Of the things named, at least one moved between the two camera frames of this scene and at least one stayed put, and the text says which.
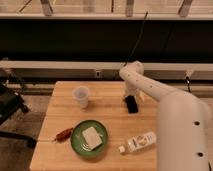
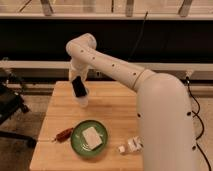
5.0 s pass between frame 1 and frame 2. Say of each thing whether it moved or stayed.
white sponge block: stayed
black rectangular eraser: moved
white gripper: moved
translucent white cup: stayed
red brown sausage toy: stayed
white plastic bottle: stayed
